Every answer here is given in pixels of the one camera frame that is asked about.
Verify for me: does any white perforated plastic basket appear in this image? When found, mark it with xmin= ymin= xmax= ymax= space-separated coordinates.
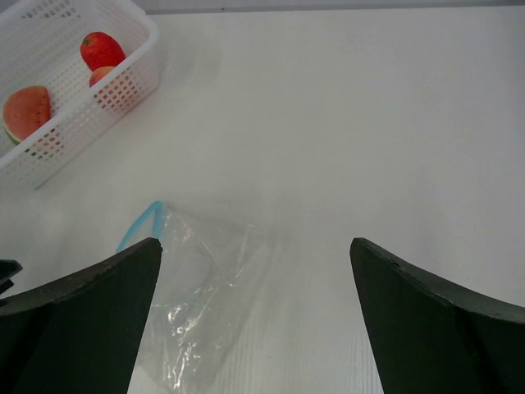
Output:
xmin=1 ymin=1 xmax=160 ymax=190

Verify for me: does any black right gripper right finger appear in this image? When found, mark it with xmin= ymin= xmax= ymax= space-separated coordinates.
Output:
xmin=349 ymin=238 xmax=524 ymax=393

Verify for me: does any fake red tomato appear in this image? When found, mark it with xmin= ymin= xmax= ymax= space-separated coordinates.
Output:
xmin=80 ymin=31 xmax=126 ymax=71

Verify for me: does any fake watermelon slice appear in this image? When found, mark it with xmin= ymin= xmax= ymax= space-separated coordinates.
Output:
xmin=1 ymin=85 xmax=62 ymax=160

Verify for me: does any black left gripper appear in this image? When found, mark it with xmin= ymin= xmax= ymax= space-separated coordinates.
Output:
xmin=0 ymin=259 xmax=23 ymax=295

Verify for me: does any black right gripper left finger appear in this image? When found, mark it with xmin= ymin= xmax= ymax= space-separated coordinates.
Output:
xmin=1 ymin=238 xmax=162 ymax=393

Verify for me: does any fake orange peach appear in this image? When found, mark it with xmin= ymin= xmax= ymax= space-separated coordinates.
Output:
xmin=94 ymin=73 xmax=137 ymax=112

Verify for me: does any clear zip top bag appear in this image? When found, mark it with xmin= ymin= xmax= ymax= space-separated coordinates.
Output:
xmin=117 ymin=201 xmax=272 ymax=393

